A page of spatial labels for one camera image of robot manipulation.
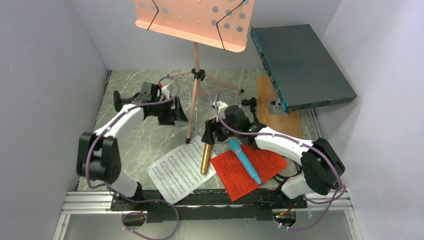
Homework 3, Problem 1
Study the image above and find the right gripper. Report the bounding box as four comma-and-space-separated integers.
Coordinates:
201, 113, 240, 146

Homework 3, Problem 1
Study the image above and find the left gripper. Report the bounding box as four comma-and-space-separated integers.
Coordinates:
151, 96, 188, 126

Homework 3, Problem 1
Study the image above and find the gold toy microphone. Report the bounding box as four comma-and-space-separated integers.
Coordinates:
200, 143, 213, 175

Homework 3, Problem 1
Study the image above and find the pink music stand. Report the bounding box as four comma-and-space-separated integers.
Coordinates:
134, 0, 255, 143

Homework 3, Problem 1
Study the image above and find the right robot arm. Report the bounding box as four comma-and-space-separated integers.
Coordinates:
201, 101, 346, 208

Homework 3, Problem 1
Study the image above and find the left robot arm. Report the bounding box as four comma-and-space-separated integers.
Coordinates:
76, 82, 188, 210

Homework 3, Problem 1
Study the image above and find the blue toy microphone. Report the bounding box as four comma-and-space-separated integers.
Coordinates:
228, 138, 262, 185

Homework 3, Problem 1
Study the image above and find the white sheet music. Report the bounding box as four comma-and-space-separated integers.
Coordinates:
146, 135, 217, 204

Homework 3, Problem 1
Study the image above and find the black desktop mic stand right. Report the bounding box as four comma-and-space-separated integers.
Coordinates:
241, 97, 266, 128

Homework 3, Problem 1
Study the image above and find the black desktop mic stand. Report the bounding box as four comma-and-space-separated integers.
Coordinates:
241, 97, 266, 128
113, 90, 140, 113

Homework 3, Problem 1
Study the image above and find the red sheet music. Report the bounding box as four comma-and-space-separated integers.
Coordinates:
211, 144, 289, 202

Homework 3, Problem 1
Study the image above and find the black desktop mic stand left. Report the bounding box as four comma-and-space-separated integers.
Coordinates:
113, 90, 140, 113

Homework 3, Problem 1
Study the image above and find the wooden board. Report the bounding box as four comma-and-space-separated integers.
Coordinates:
256, 75, 303, 138

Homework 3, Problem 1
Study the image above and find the dark blue audio box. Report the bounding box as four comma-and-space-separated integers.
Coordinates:
250, 24, 357, 115

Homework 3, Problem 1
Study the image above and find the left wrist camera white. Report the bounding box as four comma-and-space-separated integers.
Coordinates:
157, 83, 174, 99

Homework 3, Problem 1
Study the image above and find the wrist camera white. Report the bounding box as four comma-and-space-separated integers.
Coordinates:
157, 83, 174, 99
212, 101, 229, 115

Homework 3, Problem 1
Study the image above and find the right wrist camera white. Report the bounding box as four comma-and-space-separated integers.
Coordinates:
212, 101, 229, 115

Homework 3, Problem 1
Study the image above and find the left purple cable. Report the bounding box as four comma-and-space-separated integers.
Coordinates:
84, 76, 181, 240

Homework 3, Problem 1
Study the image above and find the purple cable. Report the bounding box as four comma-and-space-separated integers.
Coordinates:
213, 93, 347, 232
84, 76, 181, 240

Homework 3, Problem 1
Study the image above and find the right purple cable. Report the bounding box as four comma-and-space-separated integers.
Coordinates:
213, 93, 347, 232

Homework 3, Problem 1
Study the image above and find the black coiled cable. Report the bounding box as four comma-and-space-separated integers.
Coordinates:
273, 155, 307, 182

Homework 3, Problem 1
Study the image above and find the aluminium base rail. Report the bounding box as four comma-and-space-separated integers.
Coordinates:
53, 188, 363, 240

